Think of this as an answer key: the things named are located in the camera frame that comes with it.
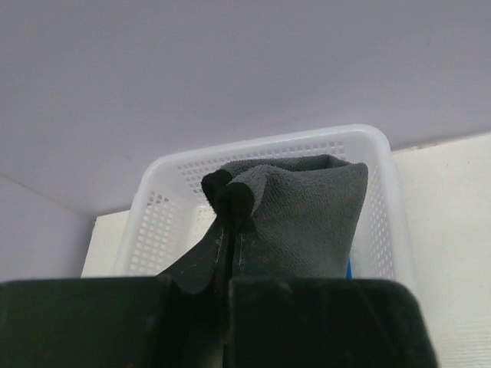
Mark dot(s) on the blue black towel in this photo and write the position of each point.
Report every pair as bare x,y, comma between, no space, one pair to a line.
349,270

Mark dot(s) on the white perforated plastic basket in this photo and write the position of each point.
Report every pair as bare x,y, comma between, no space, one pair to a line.
170,214

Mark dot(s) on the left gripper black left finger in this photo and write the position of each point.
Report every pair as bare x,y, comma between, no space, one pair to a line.
173,319

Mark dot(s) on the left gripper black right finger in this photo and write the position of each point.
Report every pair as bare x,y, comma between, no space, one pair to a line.
291,305

